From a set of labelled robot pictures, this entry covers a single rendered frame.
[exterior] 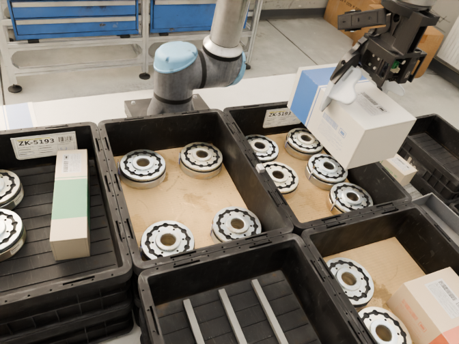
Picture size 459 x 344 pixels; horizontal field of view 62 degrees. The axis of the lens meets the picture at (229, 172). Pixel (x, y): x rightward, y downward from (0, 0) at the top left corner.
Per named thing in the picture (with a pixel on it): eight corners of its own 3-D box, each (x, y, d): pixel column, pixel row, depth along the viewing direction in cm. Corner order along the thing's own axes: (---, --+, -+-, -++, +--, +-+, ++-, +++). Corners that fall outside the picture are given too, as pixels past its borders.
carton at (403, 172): (344, 142, 133) (350, 129, 129) (356, 138, 136) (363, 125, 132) (395, 189, 120) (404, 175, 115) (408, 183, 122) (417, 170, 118)
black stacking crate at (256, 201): (101, 160, 93) (97, 123, 86) (214, 144, 104) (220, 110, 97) (136, 306, 68) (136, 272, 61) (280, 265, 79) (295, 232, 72)
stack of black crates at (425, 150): (352, 191, 199) (390, 121, 168) (393, 179, 211) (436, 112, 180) (406, 252, 174) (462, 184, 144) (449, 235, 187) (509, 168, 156)
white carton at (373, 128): (286, 106, 80) (298, 67, 74) (331, 99, 85) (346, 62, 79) (345, 170, 68) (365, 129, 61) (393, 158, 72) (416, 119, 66)
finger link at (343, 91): (328, 120, 63) (371, 77, 60) (309, 100, 67) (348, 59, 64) (337, 127, 66) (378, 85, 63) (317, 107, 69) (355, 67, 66)
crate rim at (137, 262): (97, 128, 87) (96, 120, 85) (219, 115, 98) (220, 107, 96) (135, 279, 62) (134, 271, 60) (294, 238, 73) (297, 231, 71)
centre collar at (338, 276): (330, 272, 74) (331, 271, 73) (350, 265, 76) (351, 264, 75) (345, 295, 71) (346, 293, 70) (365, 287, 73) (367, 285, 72)
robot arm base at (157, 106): (140, 108, 122) (140, 80, 115) (184, 104, 128) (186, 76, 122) (156, 135, 112) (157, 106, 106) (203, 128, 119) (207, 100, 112)
